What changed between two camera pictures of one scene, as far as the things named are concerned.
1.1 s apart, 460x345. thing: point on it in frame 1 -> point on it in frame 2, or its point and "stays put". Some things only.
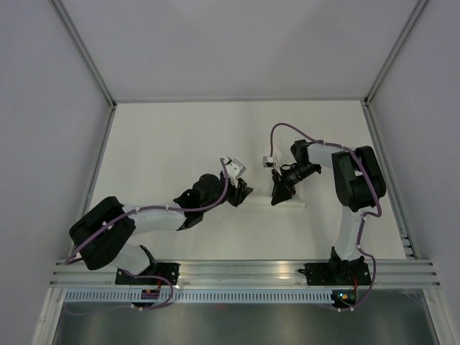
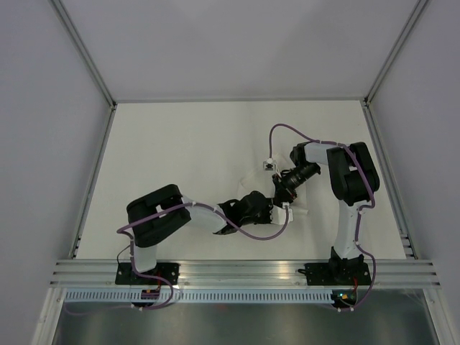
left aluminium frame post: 84,52 stays put
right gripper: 281,192 stays put
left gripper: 240,193 -> 267,220
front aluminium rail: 410,273 stays put
